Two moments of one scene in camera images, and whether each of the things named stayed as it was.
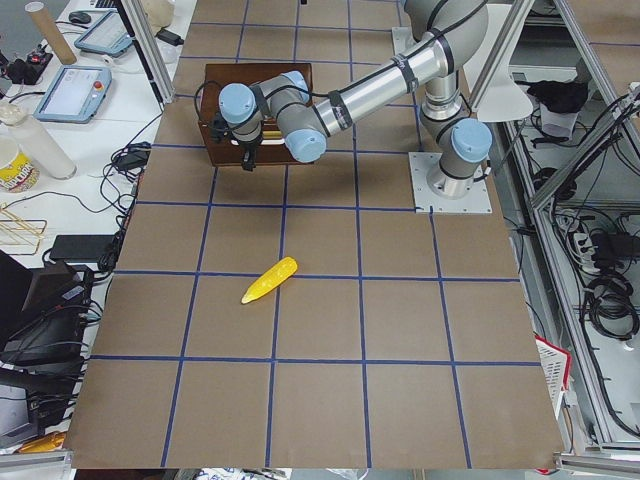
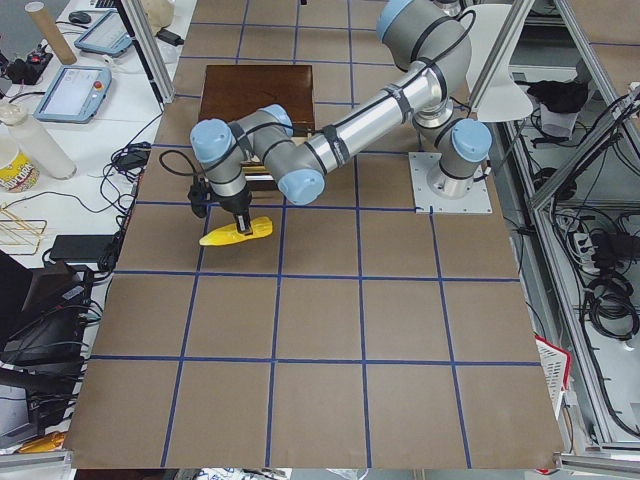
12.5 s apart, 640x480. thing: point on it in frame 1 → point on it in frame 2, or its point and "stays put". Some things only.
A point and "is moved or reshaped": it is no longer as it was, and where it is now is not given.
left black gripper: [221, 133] → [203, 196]
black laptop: [43, 313] stays put
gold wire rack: [19, 235] stays put
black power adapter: [170, 37] stays put
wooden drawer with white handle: [271, 135] is moved or reshaped
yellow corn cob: [272, 279] → [260, 226]
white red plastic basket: [556, 365] stays put
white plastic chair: [505, 98] stays put
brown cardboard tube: [51, 32] stays put
